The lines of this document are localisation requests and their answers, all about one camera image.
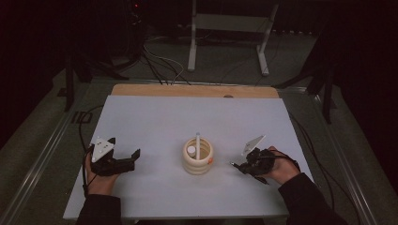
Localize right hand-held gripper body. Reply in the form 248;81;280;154
242;134;276;176

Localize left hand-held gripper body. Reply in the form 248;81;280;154
90;137;135;177

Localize cream ringed pen holder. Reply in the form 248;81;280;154
182;137;215;176

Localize person's left hand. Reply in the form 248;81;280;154
84;153;120;196

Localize person's right hand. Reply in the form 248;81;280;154
266;145;301;186

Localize white table mat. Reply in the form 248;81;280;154
64;95;314;219

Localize dark tripod stand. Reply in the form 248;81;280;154
271;59;337;125
64;52;130;113

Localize dark equipment rack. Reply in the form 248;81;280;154
125;0;148;60

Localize grey metal stand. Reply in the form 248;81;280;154
187;0;280;77

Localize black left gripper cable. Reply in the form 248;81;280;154
82;146;95;198

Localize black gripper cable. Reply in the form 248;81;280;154
82;146;95;198
271;149;301;173

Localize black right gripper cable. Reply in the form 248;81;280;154
271;149;301;173

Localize white floor cable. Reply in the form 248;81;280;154
144;46;186;84

